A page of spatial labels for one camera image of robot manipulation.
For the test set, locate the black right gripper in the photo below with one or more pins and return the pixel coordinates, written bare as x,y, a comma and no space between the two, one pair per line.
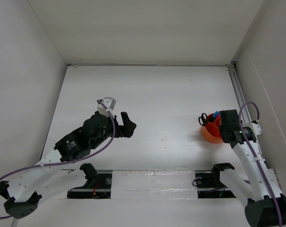
221,126

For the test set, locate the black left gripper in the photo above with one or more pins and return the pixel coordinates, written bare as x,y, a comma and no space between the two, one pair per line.
127,130

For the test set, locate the blue black highlighter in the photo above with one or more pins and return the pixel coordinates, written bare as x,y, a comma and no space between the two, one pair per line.
216,114

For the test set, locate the black handled scissors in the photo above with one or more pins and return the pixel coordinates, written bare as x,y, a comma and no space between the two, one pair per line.
204,119

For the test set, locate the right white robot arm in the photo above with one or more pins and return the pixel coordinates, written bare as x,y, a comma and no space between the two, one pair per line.
263,201

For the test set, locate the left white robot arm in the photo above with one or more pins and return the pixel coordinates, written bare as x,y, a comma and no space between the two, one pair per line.
65,166

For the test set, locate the orange round organizer container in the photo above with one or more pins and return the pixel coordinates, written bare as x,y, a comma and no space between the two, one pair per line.
211,132

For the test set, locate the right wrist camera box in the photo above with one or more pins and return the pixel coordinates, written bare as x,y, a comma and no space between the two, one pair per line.
254,126

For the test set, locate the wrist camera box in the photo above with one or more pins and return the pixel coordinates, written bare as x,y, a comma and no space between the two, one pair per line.
254,126
106,106

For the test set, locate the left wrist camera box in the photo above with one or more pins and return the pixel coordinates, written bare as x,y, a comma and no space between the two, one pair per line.
106,106

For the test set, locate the black front mounting rail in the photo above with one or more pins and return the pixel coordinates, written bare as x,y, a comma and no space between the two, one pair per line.
154,185

